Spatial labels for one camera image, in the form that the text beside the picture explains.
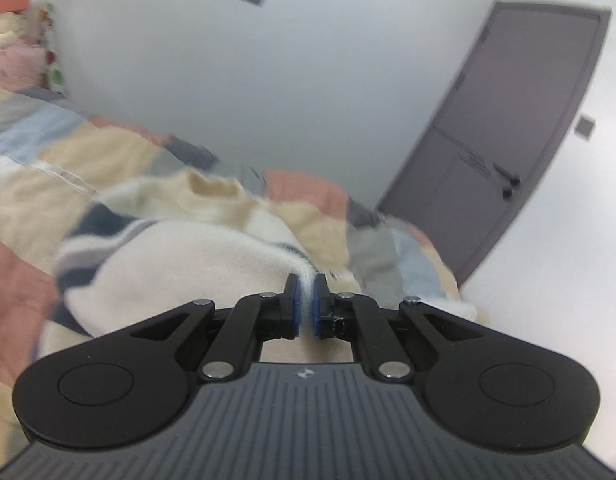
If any cream striped sweater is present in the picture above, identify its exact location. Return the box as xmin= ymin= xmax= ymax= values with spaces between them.
xmin=52 ymin=167 xmax=351 ymax=366

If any black door handle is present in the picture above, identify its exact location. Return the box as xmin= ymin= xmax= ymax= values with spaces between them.
xmin=492 ymin=162 xmax=522 ymax=199

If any floral pillow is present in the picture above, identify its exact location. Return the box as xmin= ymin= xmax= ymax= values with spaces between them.
xmin=39 ymin=2 xmax=69 ymax=97

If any grey door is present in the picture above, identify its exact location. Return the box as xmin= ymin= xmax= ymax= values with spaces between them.
xmin=376 ymin=0 xmax=613 ymax=287

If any patchwork quilt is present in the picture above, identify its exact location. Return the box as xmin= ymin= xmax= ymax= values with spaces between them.
xmin=0 ymin=81 xmax=490 ymax=463

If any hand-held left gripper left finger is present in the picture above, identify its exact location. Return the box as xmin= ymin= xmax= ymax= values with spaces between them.
xmin=128 ymin=273 xmax=303 ymax=382

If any cream bundled duvet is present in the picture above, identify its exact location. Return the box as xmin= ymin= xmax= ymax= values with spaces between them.
xmin=0 ymin=14 xmax=52 ymax=95

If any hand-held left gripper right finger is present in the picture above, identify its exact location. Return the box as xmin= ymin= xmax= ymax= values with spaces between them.
xmin=312 ymin=273 xmax=485 ymax=382

